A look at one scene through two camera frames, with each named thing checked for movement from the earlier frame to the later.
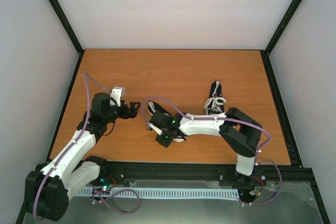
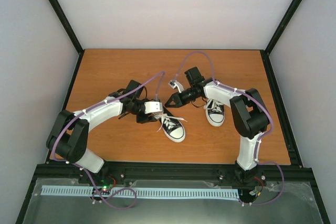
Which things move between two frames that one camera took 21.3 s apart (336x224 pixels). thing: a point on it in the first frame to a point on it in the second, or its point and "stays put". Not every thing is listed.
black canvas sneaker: (215, 104) stays put
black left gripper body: (124, 114) to (142, 119)
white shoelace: (212, 103) stays put
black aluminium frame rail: (280, 174) stays put
